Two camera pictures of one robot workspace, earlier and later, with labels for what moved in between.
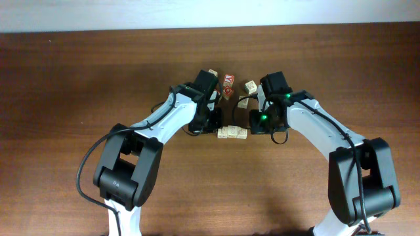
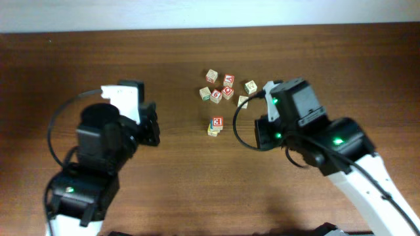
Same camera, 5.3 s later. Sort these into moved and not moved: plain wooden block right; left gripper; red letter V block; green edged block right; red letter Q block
Moved: left gripper
Not moved: green edged block right; red letter V block; plain wooden block right; red letter Q block
